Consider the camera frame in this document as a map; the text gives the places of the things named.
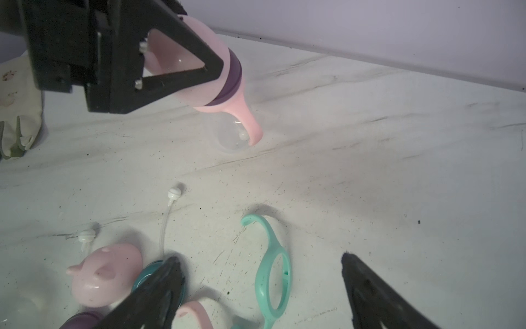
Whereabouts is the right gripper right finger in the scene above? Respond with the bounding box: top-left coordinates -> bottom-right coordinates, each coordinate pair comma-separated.
341,252 -> 437,328

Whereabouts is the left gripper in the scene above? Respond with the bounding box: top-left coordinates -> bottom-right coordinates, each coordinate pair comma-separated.
16,1 -> 223,114

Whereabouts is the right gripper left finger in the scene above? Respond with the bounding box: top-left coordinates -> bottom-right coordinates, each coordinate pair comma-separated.
95,256 -> 186,329

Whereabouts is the teal bottle handle ring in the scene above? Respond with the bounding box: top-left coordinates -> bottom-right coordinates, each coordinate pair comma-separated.
240,212 -> 293,329

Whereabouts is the purple nipple collar back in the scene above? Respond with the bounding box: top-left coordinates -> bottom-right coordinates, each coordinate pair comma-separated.
206,49 -> 242,106

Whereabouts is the purple nipple collar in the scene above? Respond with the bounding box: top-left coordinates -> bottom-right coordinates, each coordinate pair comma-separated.
60,311 -> 104,329
206,49 -> 242,106

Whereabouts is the teal nipple collar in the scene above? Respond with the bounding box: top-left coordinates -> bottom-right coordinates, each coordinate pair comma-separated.
131,260 -> 186,307

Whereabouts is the pink bottle cap centre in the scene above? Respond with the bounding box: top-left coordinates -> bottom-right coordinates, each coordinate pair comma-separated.
67,243 -> 143,308

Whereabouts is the purple nipple collar front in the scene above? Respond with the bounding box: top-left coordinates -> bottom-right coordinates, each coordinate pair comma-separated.
60,311 -> 104,329

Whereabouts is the beige glove on table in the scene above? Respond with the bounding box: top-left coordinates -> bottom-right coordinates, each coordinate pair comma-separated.
1,53 -> 42,160

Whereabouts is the white straw middle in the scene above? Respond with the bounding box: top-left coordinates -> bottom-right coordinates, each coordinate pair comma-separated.
159,187 -> 182,260

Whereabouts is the pink handle ring centre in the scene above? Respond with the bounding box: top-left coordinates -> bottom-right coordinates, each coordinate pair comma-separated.
174,299 -> 215,329

